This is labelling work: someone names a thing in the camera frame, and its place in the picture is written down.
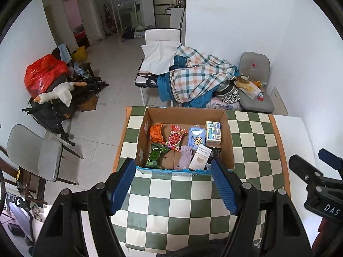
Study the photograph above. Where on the white box with yellow print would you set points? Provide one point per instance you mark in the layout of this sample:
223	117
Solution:
249	90

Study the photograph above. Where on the red plastic bag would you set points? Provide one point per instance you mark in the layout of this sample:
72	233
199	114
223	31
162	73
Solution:
43	72

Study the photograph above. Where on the light blue cloth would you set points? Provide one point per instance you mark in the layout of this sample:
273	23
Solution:
64	53

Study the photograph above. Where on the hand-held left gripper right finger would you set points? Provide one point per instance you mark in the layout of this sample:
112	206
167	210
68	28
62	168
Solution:
223	187

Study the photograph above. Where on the white packet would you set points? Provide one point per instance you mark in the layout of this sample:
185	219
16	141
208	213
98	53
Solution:
199	158

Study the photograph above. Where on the white sheet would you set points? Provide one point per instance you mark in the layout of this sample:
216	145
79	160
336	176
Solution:
158	57

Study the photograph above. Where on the clear plastic bottle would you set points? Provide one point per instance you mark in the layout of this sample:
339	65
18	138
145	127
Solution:
252	72

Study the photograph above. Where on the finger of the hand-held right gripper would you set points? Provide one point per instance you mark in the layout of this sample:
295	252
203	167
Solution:
331	158
304	166

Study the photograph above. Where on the white cabinet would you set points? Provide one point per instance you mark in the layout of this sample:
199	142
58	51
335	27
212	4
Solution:
175	17

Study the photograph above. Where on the grey padded chair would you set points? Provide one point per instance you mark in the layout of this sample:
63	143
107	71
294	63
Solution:
254	61

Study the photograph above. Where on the blue star-print tissue pack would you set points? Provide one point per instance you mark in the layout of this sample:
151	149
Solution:
197	137

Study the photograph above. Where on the small red and white item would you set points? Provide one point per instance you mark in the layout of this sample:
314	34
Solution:
260	97

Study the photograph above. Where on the grey wooden-framed chair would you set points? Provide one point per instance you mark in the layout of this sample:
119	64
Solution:
34	152

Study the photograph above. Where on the white plush goose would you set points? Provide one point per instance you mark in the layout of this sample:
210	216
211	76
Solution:
61	92

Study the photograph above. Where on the dark patterned cloth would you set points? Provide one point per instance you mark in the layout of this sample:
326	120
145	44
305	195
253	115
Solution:
227	92

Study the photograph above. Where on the plaid blanket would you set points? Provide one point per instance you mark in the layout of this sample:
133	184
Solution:
195	80

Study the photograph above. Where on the pink cloth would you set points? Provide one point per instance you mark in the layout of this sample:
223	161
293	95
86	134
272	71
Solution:
222	105

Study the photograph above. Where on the red snack packet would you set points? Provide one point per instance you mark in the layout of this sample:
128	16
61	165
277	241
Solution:
176	138

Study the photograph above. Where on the dark wooden stand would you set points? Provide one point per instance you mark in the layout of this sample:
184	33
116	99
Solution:
24	182

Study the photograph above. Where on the black floor bag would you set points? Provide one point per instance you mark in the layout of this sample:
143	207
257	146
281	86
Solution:
128	33

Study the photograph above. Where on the white folding chair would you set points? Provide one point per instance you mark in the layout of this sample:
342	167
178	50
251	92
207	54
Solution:
160	34

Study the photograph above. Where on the brown tape roll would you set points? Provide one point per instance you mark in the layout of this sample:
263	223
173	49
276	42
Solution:
244	79

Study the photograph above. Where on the black snack packet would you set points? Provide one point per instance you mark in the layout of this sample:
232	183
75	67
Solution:
215	154

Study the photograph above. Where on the white and blue tissue pack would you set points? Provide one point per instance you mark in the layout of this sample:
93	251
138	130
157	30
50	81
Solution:
213	132

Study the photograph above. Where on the green checkered tablecloth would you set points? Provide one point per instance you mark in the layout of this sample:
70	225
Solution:
182	200

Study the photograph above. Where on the orange snack packet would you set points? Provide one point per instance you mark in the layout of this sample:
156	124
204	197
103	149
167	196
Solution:
156	133

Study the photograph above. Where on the pink plush toy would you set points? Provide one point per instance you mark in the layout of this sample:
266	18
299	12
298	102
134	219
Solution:
185	156

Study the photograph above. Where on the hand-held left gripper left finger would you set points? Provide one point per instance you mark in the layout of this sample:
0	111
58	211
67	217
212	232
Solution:
123	187

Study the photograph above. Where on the small brown cardboard box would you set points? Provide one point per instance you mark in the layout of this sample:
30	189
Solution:
88	103

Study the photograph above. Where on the green snack packet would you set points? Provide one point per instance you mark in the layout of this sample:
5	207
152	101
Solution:
156	155

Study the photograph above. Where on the yellow bag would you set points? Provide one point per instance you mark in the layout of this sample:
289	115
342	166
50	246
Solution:
79	55

